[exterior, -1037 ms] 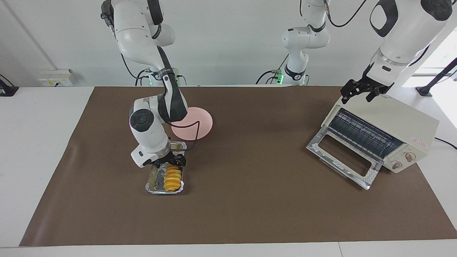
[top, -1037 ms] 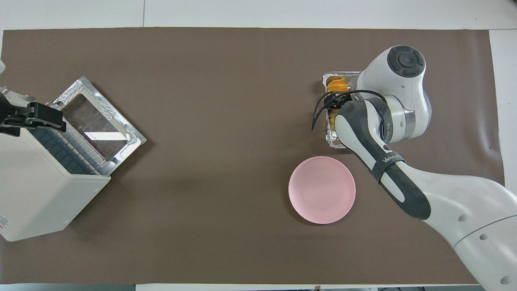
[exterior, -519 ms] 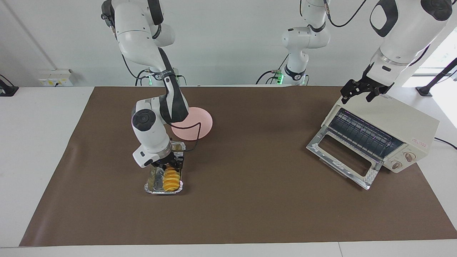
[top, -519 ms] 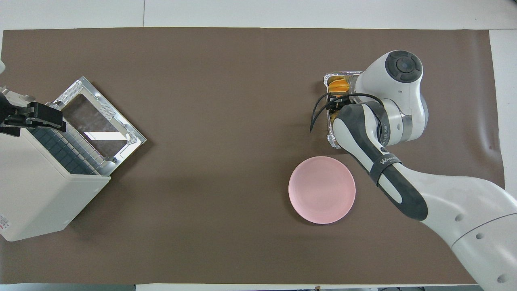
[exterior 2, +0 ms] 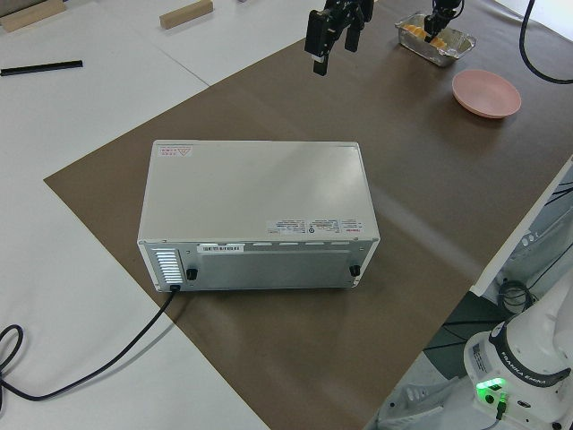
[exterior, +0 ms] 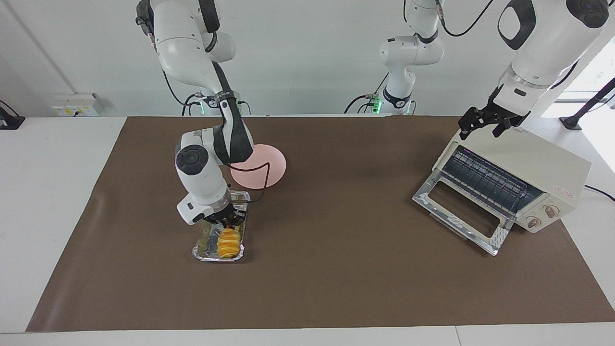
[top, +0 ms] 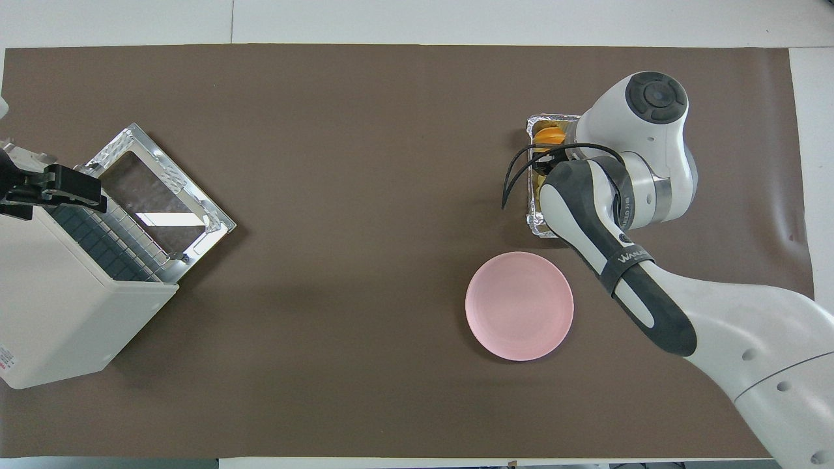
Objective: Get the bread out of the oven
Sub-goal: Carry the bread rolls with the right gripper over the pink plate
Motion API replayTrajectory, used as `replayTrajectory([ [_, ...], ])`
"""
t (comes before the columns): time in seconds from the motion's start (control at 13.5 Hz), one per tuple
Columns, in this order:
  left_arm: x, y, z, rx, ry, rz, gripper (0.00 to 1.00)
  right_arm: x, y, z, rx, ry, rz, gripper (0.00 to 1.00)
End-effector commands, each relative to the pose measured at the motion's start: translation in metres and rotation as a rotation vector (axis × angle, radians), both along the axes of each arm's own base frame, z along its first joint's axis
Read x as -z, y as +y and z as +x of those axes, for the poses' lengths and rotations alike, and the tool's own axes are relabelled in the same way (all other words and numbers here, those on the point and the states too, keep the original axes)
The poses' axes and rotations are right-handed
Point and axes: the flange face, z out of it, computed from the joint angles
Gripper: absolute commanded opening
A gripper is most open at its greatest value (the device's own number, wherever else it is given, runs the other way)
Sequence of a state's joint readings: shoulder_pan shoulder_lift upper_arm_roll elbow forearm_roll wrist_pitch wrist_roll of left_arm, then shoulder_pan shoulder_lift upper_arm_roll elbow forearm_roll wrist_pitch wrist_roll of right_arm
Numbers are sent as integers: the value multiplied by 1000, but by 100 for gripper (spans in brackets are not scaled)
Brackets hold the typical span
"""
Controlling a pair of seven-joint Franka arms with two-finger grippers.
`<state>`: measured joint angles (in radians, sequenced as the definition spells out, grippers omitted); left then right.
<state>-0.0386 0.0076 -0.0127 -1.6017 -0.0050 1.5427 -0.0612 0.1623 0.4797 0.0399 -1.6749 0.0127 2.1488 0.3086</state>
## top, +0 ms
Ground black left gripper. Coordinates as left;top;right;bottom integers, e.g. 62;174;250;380
0;153;108;219

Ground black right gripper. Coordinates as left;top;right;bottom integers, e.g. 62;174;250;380
536;147;571;171

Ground sliced yellow bread loaf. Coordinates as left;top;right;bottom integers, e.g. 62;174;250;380
533;126;568;196

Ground aluminium foil tray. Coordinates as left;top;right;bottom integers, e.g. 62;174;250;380
526;115;584;239

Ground white toaster oven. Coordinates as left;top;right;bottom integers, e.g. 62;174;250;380
0;140;179;390

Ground chrome glass oven door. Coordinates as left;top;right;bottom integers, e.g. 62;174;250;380
87;123;237;284

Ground pink round plate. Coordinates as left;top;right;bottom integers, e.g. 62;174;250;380
465;251;575;362

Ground brown table mat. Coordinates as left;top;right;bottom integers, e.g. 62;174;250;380
0;44;829;459

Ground metal wire oven rack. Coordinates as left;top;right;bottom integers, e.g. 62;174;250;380
46;199;165;283

